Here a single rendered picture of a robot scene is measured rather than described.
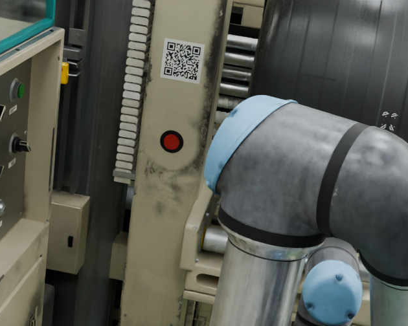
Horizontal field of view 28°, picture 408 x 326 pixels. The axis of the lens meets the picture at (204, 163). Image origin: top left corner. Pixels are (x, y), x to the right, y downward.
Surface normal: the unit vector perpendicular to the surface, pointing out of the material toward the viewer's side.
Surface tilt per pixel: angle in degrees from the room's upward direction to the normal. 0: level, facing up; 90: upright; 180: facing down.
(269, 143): 60
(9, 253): 0
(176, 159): 90
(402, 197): 68
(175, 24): 90
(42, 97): 90
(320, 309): 83
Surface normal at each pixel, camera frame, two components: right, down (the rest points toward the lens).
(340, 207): -0.53, 0.36
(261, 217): -0.35, 0.21
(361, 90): -0.10, -0.01
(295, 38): -0.32, -0.27
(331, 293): -0.14, 0.22
